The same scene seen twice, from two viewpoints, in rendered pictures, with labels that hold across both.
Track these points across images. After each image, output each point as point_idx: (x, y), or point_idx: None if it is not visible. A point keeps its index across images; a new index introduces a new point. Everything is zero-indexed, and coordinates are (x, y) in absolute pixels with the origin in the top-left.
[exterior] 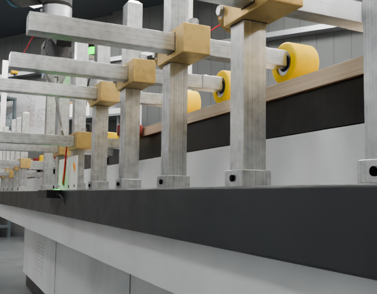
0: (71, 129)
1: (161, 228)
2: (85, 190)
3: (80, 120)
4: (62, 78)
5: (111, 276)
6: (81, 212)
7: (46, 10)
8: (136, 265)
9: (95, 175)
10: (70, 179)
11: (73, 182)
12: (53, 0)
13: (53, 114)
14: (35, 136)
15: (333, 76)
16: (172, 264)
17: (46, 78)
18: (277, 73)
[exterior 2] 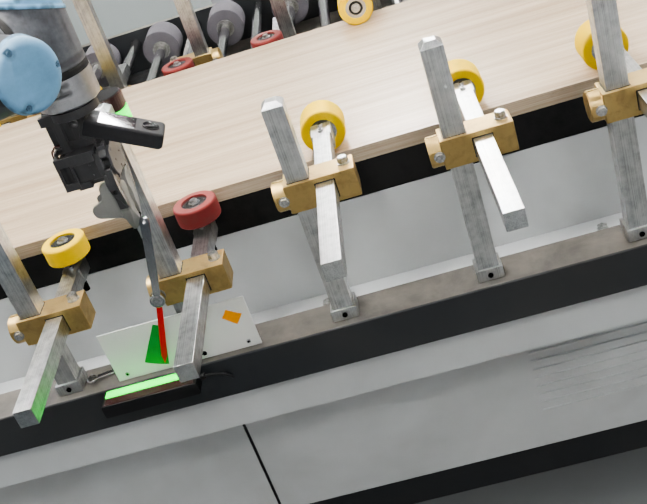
0: (158, 270)
1: None
2: (361, 322)
3: (171, 246)
4: (137, 198)
5: None
6: (354, 352)
7: (75, 90)
8: (546, 335)
9: (350, 296)
10: (210, 340)
11: (240, 338)
12: (79, 63)
13: None
14: (201, 317)
15: None
16: None
17: (127, 215)
18: (595, 60)
